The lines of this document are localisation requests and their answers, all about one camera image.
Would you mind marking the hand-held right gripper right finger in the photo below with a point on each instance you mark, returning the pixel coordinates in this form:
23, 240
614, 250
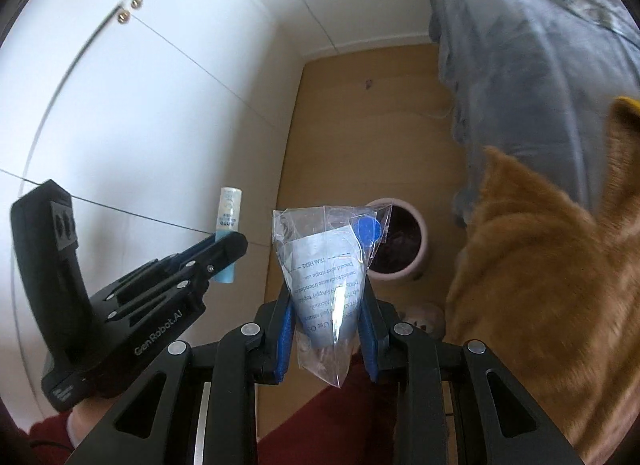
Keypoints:
367, 345

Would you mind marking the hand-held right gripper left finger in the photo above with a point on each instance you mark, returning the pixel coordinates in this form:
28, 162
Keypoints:
286, 340

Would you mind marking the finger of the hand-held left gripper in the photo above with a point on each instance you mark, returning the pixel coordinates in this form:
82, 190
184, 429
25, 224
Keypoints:
200, 275
192, 254

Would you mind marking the pale blue lip balm tube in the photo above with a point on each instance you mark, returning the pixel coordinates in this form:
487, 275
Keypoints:
229, 210

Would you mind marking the clear plastic bag white label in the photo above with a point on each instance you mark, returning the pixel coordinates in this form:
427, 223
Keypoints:
320, 270

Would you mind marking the pink round bin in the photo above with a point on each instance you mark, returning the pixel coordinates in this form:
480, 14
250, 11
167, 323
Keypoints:
422, 250

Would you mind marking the person's left forearm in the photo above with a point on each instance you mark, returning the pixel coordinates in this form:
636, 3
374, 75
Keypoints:
90, 420

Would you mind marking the beige round object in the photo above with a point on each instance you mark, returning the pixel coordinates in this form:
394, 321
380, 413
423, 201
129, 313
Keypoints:
425, 317

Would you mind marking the white wardrobe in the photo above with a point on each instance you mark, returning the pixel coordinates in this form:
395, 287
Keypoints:
150, 120

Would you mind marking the brown fleece blanket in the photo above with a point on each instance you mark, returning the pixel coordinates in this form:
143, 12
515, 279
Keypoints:
525, 320

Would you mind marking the brass wardrobe knob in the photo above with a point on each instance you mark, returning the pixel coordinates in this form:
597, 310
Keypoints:
122, 18
135, 2

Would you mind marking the grey bedsheet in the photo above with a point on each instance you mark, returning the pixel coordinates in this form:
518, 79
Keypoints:
525, 95

